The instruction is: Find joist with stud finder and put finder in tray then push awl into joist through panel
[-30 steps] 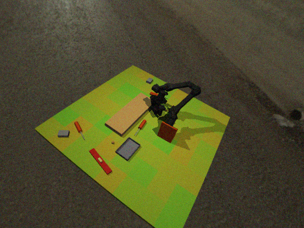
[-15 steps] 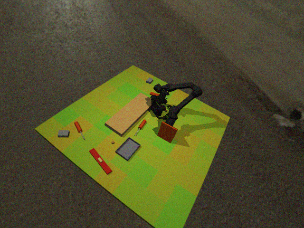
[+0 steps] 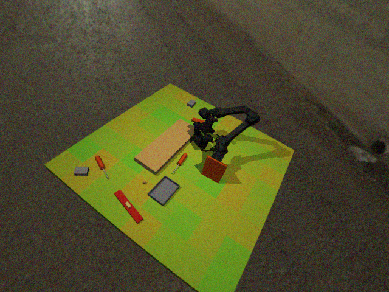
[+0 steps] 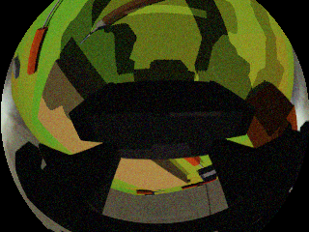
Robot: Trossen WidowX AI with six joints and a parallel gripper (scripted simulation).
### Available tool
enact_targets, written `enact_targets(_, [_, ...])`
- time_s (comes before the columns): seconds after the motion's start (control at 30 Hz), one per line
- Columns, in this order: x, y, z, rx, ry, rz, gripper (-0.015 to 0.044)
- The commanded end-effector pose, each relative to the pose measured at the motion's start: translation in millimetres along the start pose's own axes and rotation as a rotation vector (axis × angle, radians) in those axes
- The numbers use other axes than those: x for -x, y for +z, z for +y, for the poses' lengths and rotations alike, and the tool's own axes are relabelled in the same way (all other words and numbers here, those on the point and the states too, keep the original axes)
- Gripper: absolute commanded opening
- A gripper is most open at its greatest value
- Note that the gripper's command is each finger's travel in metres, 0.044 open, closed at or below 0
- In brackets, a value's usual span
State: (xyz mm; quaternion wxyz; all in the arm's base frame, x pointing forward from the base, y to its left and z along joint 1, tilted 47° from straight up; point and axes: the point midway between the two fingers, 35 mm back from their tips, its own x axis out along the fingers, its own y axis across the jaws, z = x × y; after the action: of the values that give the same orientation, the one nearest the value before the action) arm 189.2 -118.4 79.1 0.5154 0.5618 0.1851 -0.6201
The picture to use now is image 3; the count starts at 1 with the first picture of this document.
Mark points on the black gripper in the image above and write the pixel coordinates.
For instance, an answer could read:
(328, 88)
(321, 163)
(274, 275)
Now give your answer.
(204, 128)

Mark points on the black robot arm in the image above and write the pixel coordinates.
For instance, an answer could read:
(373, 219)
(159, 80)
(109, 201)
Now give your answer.
(223, 141)

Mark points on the tan wooden panel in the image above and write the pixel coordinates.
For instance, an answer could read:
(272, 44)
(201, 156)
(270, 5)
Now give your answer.
(164, 148)

